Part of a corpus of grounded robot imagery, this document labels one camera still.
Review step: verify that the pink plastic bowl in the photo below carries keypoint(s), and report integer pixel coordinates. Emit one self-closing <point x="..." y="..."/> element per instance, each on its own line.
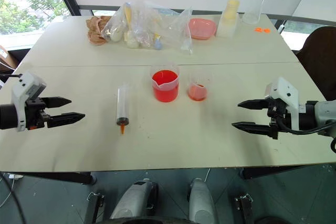
<point x="202" y="28"/>

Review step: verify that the blue and yellow toy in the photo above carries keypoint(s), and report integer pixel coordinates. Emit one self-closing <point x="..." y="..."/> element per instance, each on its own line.
<point x="158" y="42"/>

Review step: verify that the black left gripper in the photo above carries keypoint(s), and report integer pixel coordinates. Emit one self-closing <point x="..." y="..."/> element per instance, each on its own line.
<point x="33" y="115"/>

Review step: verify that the grey robot leg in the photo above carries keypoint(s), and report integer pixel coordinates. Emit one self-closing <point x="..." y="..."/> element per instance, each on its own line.
<point x="134" y="200"/>
<point x="202" y="203"/>

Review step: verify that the stacked yellow white plastic cups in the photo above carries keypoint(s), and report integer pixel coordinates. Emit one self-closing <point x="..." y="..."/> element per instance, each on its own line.
<point x="228" y="19"/>

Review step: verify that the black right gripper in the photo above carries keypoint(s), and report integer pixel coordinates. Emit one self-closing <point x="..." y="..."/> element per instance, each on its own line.
<point x="276" y="111"/>

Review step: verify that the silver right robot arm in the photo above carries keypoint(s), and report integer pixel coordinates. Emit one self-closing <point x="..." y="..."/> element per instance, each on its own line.
<point x="320" y="113"/>

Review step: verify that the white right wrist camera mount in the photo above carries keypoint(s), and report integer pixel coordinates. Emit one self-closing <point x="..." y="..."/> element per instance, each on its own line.
<point x="287" y="90"/>

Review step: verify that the yellow bottle in bag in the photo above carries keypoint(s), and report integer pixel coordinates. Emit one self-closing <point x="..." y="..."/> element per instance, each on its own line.
<point x="128" y="15"/>

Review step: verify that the clear syringe with orange tip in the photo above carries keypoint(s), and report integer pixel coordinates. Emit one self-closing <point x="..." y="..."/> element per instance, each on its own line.
<point x="123" y="103"/>

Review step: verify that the small cup of red liquid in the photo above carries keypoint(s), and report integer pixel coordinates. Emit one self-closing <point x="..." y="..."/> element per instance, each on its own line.
<point x="198" y="91"/>

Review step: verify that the grey right robot leg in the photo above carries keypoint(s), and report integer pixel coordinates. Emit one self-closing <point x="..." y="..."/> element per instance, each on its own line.
<point x="202" y="203"/>

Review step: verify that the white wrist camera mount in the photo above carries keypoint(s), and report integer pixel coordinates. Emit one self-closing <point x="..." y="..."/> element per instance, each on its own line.
<point x="287" y="90"/>
<point x="25" y="83"/>

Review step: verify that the small clear plastic bag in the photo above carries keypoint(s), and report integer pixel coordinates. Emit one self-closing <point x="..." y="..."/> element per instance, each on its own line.
<point x="183" y="30"/>

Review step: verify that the empty clear measuring beaker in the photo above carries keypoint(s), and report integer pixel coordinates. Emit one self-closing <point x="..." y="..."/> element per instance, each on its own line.
<point x="252" y="15"/>

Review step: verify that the small orange plastic pieces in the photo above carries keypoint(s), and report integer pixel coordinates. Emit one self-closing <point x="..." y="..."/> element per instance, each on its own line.
<point x="262" y="30"/>

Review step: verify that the large beaker of red liquid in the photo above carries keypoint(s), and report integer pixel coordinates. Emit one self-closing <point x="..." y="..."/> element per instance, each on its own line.
<point x="165" y="85"/>

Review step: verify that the dark brown chair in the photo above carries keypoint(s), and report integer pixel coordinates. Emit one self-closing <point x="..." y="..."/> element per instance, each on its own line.
<point x="319" y="61"/>

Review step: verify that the black table frame bar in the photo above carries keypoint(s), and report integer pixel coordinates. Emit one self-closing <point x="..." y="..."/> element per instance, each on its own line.
<point x="273" y="172"/>
<point x="52" y="176"/>

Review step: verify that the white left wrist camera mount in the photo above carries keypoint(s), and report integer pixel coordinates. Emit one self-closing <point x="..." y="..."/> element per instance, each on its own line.
<point x="25" y="83"/>

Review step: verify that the cardboard box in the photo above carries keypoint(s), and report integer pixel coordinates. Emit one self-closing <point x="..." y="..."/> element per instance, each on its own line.
<point x="8" y="60"/>

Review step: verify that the large clear plastic bag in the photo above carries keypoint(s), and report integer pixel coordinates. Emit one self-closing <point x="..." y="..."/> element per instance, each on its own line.
<point x="139" y="22"/>

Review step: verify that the brown crumpled cloth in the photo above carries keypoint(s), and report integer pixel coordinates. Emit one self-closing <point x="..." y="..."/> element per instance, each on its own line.
<point x="95" y="30"/>

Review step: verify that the grey left robot leg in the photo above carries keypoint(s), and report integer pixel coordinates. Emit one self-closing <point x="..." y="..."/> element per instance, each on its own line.
<point x="134" y="200"/>

